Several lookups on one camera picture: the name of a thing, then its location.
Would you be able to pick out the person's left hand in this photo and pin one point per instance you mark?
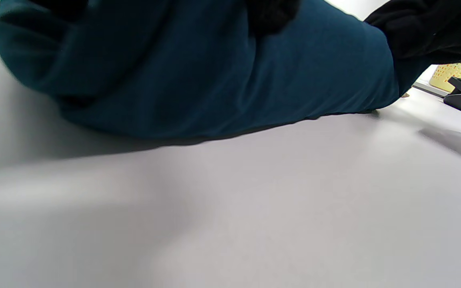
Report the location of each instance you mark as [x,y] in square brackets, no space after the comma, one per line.
[272,14]

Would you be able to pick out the person's right hand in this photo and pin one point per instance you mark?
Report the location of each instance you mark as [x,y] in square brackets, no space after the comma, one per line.
[426,28]

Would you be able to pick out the dark teal shorts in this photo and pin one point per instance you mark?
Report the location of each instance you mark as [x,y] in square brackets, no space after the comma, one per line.
[214,72]

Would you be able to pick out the yellow plastic basket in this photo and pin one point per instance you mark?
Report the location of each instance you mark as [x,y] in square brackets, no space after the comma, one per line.
[446,78]

